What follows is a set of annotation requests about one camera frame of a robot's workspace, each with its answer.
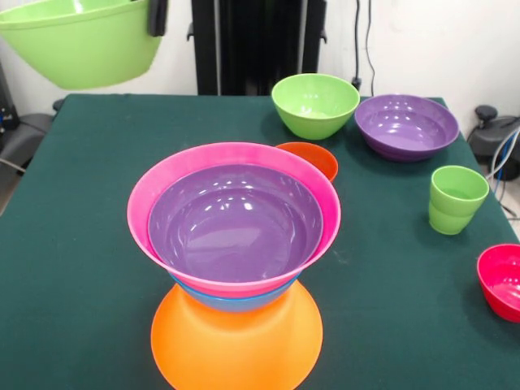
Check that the large orange plastic bowl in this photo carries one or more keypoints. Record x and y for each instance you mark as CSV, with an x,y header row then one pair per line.
x,y
235,353

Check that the purple plastic bowl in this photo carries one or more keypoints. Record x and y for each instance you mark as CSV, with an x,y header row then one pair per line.
x,y
235,227
406,130

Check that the small red-pink plastic bowl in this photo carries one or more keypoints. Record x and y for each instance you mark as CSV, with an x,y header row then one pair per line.
x,y
503,284

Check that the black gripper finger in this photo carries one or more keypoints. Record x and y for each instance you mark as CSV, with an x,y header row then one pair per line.
x,y
157,18

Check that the small orange-red plastic bowl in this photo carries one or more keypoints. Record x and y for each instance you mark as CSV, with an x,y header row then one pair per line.
x,y
321,158

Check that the large pink plastic bowl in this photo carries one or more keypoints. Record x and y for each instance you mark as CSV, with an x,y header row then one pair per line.
x,y
235,156

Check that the green plastic bowl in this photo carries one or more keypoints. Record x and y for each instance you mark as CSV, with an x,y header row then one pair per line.
x,y
315,113
81,53

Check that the black pedestal column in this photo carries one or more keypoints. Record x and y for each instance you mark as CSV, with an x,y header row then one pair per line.
x,y
260,40

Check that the green plastic cup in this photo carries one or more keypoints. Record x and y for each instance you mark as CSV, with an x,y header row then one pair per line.
x,y
457,207

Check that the dark green tablecloth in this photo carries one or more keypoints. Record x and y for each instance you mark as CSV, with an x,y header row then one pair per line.
x,y
61,243

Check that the blue plastic bowl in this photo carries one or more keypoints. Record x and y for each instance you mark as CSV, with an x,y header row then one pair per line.
x,y
239,304

